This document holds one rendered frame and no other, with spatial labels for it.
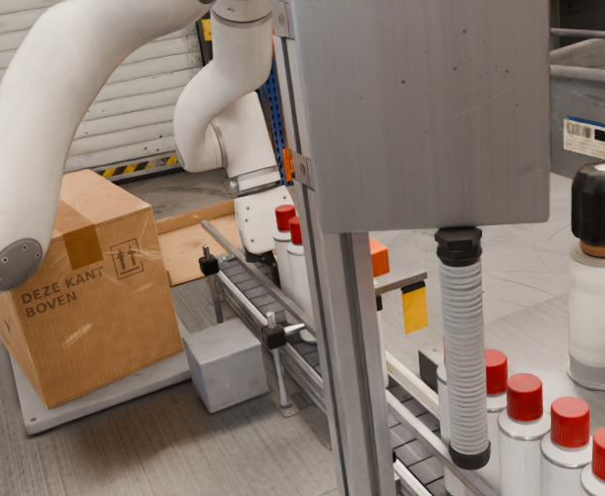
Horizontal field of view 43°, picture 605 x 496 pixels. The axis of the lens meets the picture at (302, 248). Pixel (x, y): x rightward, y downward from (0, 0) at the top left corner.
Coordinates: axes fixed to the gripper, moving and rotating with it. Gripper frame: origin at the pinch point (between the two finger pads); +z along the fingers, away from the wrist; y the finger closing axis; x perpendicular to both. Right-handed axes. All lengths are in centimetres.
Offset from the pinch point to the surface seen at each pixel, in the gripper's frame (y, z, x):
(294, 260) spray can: -2.0, -3.7, -14.6
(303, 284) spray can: -1.5, 0.4, -13.9
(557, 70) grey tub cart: 170, -29, 124
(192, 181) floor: 73, -30, 358
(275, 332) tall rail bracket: -9.5, 4.7, -20.2
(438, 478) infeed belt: -2, 23, -45
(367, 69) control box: -14, -22, -77
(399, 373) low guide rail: 3.4, 14.1, -29.3
